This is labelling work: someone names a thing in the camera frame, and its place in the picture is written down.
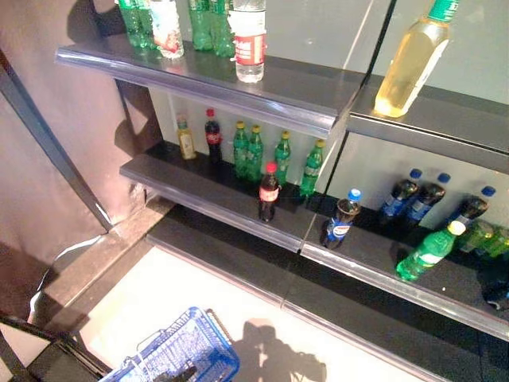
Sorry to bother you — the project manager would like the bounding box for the blue plastic shopping basket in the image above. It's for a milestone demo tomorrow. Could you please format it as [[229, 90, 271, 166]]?
[[98, 306, 241, 382]]

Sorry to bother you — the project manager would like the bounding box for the large yellow drink bottle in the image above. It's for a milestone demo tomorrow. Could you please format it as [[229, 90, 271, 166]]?
[[373, 0, 460, 119]]

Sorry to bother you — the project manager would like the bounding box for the cola bottle red cap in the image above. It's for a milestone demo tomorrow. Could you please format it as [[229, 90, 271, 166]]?
[[258, 161, 281, 223], [204, 107, 224, 164]]

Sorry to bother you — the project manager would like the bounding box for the green soda bottle yellow cap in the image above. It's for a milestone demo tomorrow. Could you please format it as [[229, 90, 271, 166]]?
[[245, 124, 265, 184], [299, 138, 327, 197], [274, 131, 293, 187], [232, 120, 250, 179]]

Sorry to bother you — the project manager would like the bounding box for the dark metal shelf board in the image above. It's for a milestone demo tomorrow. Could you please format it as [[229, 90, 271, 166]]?
[[301, 205, 509, 342], [119, 139, 331, 254], [344, 73, 509, 176], [55, 33, 369, 140]]

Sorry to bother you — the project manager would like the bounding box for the small yellow tea bottle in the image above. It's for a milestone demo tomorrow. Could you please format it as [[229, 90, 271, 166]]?
[[176, 115, 198, 161]]

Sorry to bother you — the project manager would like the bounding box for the pepsi bottle blue cap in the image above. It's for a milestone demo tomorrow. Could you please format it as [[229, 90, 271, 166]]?
[[378, 168, 423, 226], [321, 188, 363, 251], [448, 185, 497, 226], [405, 172, 452, 231]]

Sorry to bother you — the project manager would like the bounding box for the clear water bottle red label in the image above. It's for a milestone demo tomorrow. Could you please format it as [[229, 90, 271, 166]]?
[[227, 0, 268, 84]]

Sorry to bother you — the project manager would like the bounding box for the fallen green bottle yellow cap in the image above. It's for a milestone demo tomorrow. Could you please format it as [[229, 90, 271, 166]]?
[[395, 220, 467, 282]]

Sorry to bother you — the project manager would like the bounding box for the clear bottle white red label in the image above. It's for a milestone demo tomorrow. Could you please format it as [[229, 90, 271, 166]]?
[[148, 0, 185, 60]]

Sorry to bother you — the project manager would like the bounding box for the white floor cable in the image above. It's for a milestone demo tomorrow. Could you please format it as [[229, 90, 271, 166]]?
[[26, 234, 105, 324]]

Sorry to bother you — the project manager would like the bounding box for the dark metal frame bar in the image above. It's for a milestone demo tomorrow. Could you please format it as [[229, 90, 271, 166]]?
[[0, 48, 115, 233]]

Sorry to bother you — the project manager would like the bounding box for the black cart frame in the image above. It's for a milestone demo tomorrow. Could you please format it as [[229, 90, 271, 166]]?
[[0, 314, 114, 382]]

